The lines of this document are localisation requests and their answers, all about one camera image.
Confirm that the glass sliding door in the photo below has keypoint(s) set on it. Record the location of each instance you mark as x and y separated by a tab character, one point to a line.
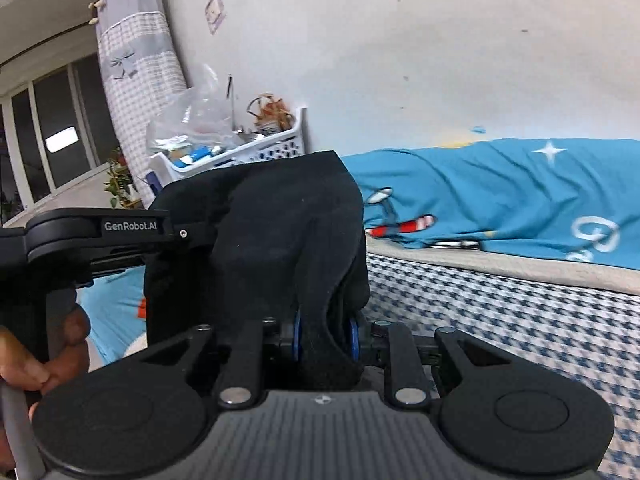
50	135

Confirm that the purple framed wall socket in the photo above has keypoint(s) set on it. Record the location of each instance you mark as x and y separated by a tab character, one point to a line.
215	10

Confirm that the blue airplane print cover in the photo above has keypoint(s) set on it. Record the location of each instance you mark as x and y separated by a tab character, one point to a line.
500	195

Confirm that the potted plant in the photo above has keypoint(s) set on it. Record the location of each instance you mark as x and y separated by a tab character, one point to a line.
120	180

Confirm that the white plastic basket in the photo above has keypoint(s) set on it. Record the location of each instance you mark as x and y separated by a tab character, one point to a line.
270	150

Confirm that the clear plastic bag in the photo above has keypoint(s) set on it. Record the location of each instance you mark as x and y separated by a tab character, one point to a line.
200	110

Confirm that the checked fabric covered air conditioner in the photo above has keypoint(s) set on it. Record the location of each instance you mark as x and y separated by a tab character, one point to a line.
140	85

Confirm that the black t-shirt with red print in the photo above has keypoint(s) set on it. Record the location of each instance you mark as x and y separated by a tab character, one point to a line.
275	220

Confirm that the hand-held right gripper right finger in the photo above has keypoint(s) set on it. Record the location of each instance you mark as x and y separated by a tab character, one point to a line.
356	340

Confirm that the person's left hand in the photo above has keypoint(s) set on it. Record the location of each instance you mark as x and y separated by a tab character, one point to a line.
65	360

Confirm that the brown wicker item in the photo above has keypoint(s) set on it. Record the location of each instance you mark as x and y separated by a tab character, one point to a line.
272	112

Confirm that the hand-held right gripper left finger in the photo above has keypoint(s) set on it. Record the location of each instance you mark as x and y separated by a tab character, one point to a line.
296	337

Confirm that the houndstooth mattress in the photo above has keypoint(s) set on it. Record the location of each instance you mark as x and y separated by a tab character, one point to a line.
525	320

